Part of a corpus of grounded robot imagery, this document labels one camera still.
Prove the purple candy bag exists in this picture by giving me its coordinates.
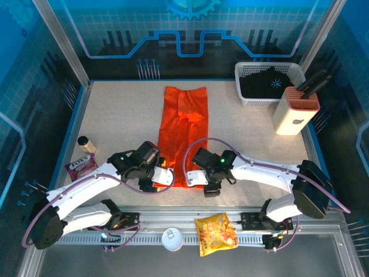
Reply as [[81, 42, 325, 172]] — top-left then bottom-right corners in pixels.
[[64, 153, 99, 182]]

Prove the white plastic basket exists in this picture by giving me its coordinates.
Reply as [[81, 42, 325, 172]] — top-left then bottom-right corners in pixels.
[[234, 61, 307, 108]]

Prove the black t-shirt with white print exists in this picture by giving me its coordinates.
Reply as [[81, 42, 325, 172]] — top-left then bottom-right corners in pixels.
[[239, 66, 295, 99]]

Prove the aluminium corner post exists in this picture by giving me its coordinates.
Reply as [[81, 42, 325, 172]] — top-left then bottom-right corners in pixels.
[[298, 0, 348, 76], [31, 0, 93, 89]]

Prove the yellow snack bag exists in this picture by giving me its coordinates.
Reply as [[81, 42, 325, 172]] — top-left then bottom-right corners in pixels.
[[194, 212, 239, 257]]

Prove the aluminium table frame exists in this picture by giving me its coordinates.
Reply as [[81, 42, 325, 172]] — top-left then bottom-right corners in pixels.
[[17, 201, 368, 277]]

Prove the white and pink knife block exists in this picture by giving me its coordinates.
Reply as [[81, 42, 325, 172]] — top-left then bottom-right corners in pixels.
[[272, 85, 321, 136]]

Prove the small beige bottle black cap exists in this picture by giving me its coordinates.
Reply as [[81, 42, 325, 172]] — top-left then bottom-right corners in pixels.
[[77, 135, 97, 155]]

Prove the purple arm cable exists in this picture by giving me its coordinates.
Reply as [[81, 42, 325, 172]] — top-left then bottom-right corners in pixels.
[[22, 170, 176, 253], [184, 137, 352, 253]]

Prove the orange t-shirt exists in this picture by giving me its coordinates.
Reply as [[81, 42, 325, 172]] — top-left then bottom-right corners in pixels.
[[157, 85, 210, 189]]

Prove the black knife handle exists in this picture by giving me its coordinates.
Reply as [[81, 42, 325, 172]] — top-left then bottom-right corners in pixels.
[[296, 68, 328, 91], [300, 74, 333, 98]]

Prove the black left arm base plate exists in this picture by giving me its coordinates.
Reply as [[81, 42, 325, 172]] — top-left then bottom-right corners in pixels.
[[109, 212, 140, 231]]

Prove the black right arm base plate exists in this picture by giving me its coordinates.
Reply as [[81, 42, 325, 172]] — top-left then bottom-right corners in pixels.
[[240, 212, 293, 231]]

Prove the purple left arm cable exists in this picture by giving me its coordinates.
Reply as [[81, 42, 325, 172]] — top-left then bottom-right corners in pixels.
[[22, 170, 176, 253]]

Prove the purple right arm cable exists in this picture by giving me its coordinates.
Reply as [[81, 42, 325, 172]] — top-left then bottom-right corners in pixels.
[[184, 137, 352, 253]]

